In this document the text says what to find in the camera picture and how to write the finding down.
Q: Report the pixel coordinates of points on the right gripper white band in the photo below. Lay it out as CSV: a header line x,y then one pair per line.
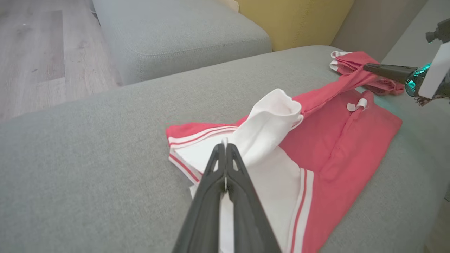
x,y
434,77

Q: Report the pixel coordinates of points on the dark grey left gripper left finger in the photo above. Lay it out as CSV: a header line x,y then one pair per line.
x,y
207,203

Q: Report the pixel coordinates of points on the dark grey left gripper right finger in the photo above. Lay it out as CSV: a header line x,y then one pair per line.
x,y
248,211

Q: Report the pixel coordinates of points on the yellow sofa backrest cushion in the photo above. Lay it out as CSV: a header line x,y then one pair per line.
x,y
299,21

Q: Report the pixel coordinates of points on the grey fabric sofa chaise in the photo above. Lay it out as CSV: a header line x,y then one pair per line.
x,y
70,175

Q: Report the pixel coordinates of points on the grey sofa seat cushion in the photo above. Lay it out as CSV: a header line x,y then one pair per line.
x,y
175,35

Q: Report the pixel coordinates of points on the beige sofa label tag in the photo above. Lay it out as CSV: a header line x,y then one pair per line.
x,y
230,4

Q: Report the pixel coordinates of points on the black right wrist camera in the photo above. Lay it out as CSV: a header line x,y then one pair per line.
x,y
441,31

